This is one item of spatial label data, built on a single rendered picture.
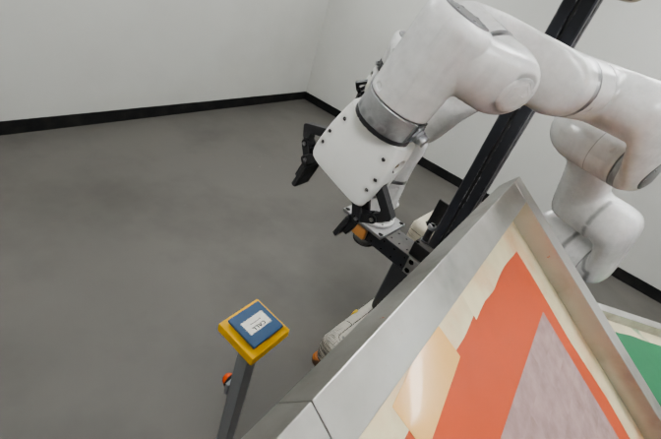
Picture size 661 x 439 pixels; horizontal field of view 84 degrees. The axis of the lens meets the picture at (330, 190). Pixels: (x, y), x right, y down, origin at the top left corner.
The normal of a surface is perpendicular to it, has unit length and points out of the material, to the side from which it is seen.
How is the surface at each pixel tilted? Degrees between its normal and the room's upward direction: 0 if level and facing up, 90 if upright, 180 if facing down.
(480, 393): 32
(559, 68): 84
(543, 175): 90
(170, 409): 0
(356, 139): 90
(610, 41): 90
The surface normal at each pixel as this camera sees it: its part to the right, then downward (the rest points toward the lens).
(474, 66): 0.28, 0.62
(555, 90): -0.69, 0.29
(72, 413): 0.28, -0.81
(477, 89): 0.08, 0.84
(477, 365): 0.63, -0.42
